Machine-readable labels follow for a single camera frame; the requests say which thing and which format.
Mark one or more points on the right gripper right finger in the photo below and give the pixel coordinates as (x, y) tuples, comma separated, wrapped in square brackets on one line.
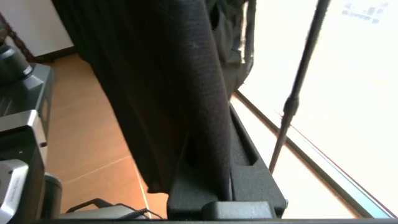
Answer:
[(255, 186)]

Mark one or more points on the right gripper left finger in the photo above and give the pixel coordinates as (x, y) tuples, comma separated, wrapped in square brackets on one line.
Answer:
[(186, 196)]

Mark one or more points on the black garment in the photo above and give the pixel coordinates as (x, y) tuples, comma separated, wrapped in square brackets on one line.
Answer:
[(155, 77)]

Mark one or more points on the black shorts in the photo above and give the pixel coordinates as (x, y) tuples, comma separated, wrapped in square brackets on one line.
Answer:
[(236, 37)]

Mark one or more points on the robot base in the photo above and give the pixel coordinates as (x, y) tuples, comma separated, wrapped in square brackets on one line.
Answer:
[(18, 130)]

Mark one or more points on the black clothes rack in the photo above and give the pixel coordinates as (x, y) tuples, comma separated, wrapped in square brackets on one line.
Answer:
[(292, 105)]

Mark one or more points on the window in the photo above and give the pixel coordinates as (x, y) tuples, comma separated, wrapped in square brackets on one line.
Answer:
[(357, 93)]

